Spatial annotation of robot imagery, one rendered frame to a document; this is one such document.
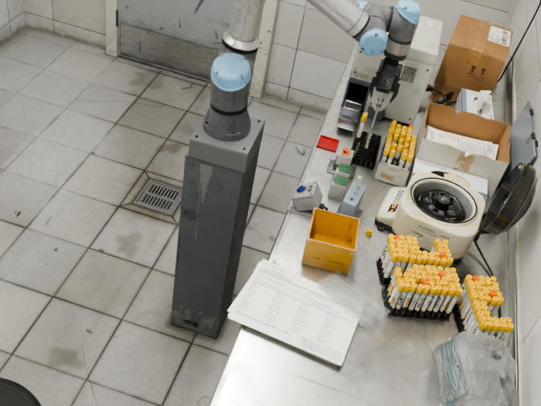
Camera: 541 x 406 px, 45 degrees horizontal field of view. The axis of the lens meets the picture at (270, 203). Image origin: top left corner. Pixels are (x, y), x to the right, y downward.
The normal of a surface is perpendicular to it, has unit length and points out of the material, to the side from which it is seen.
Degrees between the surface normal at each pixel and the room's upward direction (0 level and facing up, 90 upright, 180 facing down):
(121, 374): 0
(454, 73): 91
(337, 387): 0
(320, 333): 1
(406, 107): 90
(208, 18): 90
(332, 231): 90
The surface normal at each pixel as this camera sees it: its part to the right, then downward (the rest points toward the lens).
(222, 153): -0.27, 0.61
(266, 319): 0.15, -0.73
